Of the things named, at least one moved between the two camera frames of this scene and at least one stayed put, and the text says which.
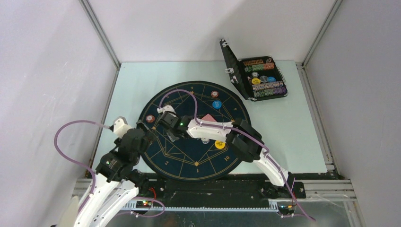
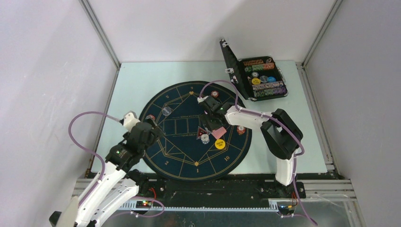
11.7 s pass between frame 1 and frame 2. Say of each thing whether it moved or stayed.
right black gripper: moved
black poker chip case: stayed
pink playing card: moved
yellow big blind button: stayed
